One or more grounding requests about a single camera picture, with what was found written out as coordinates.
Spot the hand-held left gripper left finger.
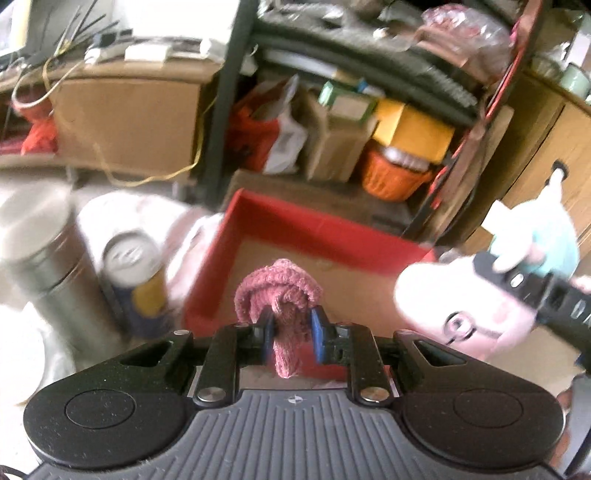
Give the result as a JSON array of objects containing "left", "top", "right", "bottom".
[{"left": 112, "top": 308, "right": 279, "bottom": 409}]

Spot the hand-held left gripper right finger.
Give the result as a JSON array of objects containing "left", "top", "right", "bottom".
[{"left": 310, "top": 307, "right": 467, "bottom": 408}]

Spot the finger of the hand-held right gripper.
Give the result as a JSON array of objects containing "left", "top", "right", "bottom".
[{"left": 473, "top": 253, "right": 561, "bottom": 320}]

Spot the pink knitted sock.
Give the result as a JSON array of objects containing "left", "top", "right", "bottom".
[{"left": 235, "top": 258, "right": 324, "bottom": 380}]

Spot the pink pig plush toy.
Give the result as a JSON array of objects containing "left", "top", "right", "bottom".
[{"left": 394, "top": 168, "right": 581, "bottom": 357}]

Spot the red cardboard box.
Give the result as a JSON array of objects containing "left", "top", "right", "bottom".
[{"left": 185, "top": 188, "right": 435, "bottom": 382}]

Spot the wooden cabinet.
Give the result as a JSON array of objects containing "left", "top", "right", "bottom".
[{"left": 462, "top": 68, "right": 591, "bottom": 260}]

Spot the blue and yellow drink can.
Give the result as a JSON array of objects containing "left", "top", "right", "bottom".
[{"left": 100, "top": 231, "right": 175, "bottom": 339}]

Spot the orange plastic basket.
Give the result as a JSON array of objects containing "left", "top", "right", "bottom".
[{"left": 360, "top": 147, "right": 435, "bottom": 202}]

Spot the floral tablecloth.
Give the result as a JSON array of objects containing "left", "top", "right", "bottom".
[{"left": 0, "top": 190, "right": 578, "bottom": 409}]

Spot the tall tan cardboard box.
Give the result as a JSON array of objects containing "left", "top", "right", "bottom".
[{"left": 304, "top": 92, "right": 376, "bottom": 184}]

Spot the yellow box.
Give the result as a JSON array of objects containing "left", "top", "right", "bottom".
[{"left": 372, "top": 100, "right": 456, "bottom": 163}]

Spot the white plastic bag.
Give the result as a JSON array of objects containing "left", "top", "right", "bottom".
[{"left": 265, "top": 110, "right": 308, "bottom": 175}]

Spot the red plastic bag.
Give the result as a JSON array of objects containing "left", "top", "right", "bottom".
[{"left": 230, "top": 87, "right": 288, "bottom": 172}]

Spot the green mug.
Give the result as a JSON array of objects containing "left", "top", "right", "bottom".
[{"left": 560, "top": 64, "right": 591, "bottom": 101}]

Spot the stainless steel thermos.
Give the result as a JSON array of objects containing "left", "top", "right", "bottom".
[{"left": 0, "top": 182, "right": 126, "bottom": 343}]

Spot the large brown cardboard box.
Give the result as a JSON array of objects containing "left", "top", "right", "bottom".
[{"left": 46, "top": 68, "right": 219, "bottom": 177}]

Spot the clear bag of pink items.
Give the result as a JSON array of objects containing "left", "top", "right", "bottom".
[{"left": 419, "top": 8, "right": 512, "bottom": 75}]

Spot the red cloth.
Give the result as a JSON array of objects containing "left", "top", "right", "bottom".
[{"left": 20, "top": 114, "right": 59, "bottom": 156}]

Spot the yellow cable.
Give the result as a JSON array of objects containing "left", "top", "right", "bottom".
[{"left": 13, "top": 58, "right": 206, "bottom": 183}]

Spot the black metal shelf frame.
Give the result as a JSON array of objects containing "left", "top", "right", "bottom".
[{"left": 198, "top": 0, "right": 260, "bottom": 209}]

